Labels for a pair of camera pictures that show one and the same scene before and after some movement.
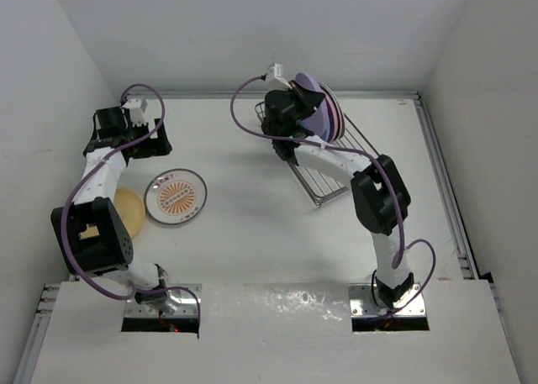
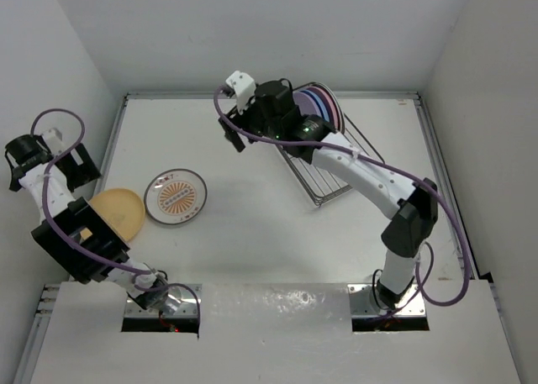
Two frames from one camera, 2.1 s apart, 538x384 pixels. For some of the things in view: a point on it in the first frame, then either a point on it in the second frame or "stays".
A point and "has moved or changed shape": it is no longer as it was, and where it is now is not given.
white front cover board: [276, 334] stays
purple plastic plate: [314, 121] has moved or changed shape
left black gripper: [157, 146] -> [85, 172]
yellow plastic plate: [131, 208] stays
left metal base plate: [184, 299] stays
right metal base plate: [361, 304] stays
